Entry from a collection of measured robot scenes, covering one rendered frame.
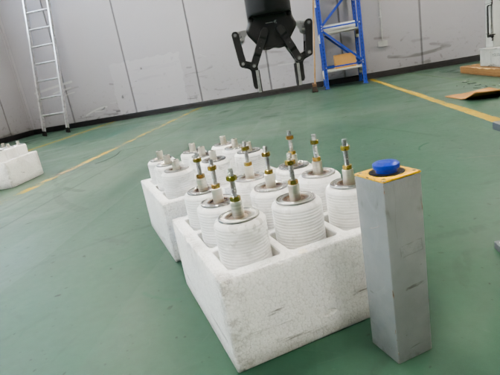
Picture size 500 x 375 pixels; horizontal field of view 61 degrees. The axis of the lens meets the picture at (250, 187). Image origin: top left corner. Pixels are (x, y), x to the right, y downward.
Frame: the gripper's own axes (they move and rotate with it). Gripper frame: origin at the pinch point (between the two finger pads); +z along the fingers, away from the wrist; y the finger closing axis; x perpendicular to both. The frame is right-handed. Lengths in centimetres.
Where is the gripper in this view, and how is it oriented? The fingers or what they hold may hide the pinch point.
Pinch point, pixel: (278, 80)
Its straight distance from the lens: 76.1
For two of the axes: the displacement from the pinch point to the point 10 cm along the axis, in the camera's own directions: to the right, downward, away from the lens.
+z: 1.7, 9.5, 2.7
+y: -9.8, 1.7, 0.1
